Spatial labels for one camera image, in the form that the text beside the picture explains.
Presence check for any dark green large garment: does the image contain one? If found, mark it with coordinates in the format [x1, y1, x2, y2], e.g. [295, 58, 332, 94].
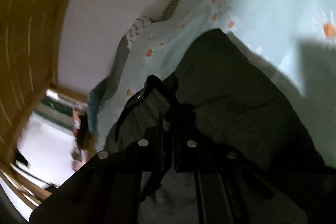
[105, 29, 335, 223]

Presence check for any teal cushion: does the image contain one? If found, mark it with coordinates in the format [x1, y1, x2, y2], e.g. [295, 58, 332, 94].
[87, 78, 108, 134]

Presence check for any grey blanket strip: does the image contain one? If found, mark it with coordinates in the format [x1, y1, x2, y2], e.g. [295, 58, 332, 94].
[101, 35, 130, 107]

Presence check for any light daisy-print bed sheet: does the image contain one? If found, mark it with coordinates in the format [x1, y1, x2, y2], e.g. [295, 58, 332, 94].
[96, 0, 335, 166]

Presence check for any wooden bed frame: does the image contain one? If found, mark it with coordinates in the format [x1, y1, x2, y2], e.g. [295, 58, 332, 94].
[1, 0, 70, 209]

